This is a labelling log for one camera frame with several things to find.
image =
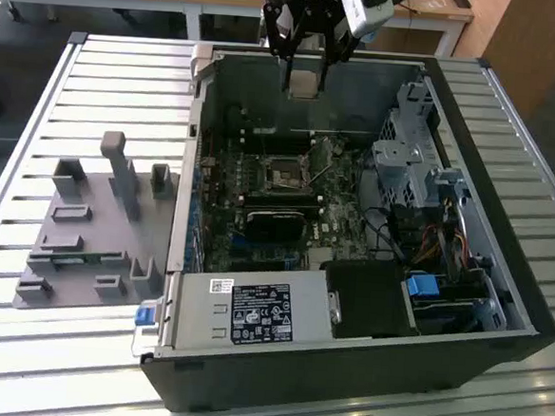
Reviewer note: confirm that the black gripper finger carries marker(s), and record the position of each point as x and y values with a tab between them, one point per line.
339	45
278	32

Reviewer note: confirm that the silver square cpu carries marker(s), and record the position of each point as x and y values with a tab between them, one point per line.
305	83

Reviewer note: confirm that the cpu socket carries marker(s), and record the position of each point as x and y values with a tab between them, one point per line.
284	175

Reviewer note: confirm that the silver drive cage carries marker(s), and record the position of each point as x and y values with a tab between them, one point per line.
404	160

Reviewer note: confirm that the green motherboard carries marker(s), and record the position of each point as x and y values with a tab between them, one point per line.
343	217

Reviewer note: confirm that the black graphics card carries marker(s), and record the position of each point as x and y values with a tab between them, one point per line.
276	227

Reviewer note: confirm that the wooden cabinet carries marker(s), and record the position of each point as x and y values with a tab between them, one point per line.
532	45

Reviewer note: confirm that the silver chipset heatsink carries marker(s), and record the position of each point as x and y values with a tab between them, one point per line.
320	258

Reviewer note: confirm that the blue disk carrier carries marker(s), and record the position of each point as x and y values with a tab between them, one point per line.
423	287

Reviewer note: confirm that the black plastic shroud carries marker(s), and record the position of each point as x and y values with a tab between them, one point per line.
371	300

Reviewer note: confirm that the grey parts rack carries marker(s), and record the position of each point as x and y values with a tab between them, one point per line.
107	253

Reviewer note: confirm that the grey power supply unit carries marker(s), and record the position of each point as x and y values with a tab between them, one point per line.
203	317

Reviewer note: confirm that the green ram stick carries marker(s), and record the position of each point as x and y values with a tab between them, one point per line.
76	258

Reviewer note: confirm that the blue case latch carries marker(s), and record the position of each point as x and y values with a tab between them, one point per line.
145	315

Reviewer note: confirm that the black open pc case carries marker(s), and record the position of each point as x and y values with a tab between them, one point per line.
341	384

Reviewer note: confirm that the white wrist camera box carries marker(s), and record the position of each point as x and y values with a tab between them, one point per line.
367	9

